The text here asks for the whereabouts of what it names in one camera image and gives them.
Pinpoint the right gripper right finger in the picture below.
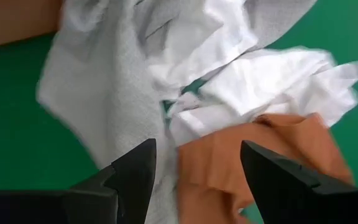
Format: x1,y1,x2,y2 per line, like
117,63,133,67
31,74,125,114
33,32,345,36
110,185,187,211
240,140,358,224

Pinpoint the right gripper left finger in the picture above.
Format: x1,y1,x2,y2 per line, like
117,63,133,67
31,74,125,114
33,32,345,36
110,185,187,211
62,138,157,224

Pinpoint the orange towel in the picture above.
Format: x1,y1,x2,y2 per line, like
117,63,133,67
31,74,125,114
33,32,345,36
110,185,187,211
177,113,355,224

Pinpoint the light grey waffle towel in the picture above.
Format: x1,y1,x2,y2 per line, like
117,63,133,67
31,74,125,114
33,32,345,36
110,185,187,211
36,0,181,224

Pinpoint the white red-striped towel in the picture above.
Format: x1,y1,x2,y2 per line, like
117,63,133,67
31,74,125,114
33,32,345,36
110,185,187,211
135,0,358,147

